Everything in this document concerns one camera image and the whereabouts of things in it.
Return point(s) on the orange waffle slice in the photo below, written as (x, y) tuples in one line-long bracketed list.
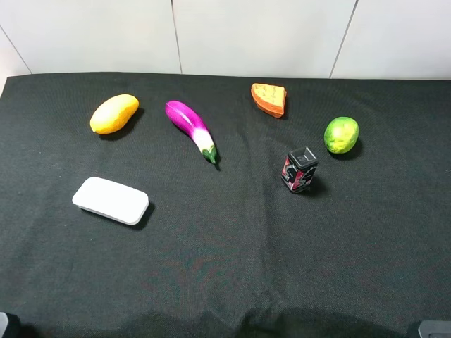
[(269, 98)]

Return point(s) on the black table cloth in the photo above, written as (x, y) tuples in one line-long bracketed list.
[(226, 249)]

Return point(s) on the green lime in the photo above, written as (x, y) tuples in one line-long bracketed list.
[(341, 135)]

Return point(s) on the purple eggplant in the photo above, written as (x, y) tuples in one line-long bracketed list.
[(189, 122)]

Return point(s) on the black red tin box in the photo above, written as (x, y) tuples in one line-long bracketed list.
[(299, 168)]

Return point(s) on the yellow orange mango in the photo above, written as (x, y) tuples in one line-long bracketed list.
[(113, 114)]

